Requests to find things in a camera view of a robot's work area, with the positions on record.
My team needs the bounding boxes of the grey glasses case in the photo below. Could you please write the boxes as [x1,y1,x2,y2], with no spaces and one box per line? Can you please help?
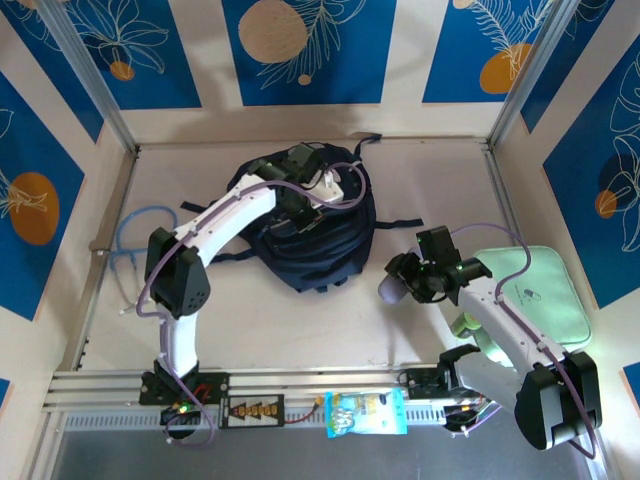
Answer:
[377,272,409,305]

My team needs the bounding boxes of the navy blue backpack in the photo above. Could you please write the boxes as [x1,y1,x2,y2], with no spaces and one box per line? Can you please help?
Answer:
[180,133,425,294]

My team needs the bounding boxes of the green bottle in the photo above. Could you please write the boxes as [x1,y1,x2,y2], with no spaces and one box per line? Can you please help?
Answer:
[449,313,484,341]

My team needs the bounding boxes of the mint green zip pouch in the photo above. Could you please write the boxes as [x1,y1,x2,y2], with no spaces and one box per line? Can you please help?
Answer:
[472,245,594,361]

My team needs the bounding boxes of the blue snack package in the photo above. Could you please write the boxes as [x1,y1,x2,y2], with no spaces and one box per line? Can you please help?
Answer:
[324,387,409,440]

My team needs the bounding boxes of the black power distribution board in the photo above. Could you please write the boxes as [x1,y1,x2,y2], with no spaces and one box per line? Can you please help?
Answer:
[218,393,286,430]

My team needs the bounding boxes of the grey metal sheet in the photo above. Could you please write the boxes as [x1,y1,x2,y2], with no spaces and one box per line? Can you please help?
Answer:
[47,428,609,480]

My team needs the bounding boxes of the right aluminium side rail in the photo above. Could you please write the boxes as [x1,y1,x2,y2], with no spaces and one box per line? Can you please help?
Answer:
[482,142,526,249]

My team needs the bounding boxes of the aluminium side rail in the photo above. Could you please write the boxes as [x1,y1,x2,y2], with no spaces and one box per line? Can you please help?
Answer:
[482,142,526,249]
[73,148,142,372]

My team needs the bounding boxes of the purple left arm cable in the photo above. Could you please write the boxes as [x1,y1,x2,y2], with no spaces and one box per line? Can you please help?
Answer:
[119,160,371,449]

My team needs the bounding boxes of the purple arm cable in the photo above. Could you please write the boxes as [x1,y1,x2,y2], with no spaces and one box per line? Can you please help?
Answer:
[119,160,371,449]
[447,222,601,459]

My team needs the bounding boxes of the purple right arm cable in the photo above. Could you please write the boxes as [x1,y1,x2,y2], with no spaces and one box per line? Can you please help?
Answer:
[447,222,601,459]

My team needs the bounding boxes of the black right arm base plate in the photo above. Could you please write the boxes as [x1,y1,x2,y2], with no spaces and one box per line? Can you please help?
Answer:
[404,367,451,401]

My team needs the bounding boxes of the slotted grey cable duct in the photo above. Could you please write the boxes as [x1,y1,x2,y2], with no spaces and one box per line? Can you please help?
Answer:
[62,403,521,432]

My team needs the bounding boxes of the aluminium table edge rail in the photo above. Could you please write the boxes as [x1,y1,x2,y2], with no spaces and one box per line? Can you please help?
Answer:
[42,366,596,415]

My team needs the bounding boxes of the red wire yellow connector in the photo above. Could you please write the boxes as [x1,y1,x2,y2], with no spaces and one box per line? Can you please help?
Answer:
[283,396,327,425]

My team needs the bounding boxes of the light blue cable loop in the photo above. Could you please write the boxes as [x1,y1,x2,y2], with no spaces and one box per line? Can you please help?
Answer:
[109,205,179,311]

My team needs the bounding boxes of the left aluminium side rail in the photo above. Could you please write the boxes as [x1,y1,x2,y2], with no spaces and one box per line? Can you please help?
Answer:
[73,148,142,372]

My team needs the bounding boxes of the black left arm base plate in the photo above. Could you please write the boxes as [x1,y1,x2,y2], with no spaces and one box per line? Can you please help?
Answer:
[138,372,231,406]

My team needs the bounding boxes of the right aluminium frame post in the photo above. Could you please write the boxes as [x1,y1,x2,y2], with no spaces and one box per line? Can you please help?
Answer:
[488,0,576,147]

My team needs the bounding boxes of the aluminium frame post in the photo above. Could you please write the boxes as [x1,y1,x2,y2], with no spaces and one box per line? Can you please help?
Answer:
[37,0,140,154]
[488,0,576,147]

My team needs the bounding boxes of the left aluminium frame post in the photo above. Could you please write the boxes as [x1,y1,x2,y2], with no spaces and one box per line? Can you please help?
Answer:
[37,0,140,154]

